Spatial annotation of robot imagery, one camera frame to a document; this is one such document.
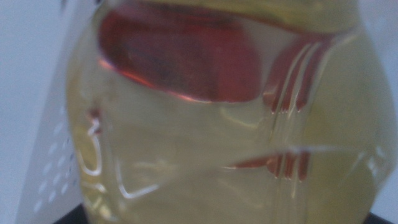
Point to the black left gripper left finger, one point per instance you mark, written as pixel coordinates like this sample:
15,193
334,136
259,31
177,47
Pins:
76,217

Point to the yellow tea bottle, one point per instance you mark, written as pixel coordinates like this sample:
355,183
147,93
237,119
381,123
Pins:
202,149

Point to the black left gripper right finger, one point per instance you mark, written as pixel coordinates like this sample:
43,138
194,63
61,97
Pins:
377,219

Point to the white perforated plastic basket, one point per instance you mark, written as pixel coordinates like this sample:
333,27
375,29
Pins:
49,140

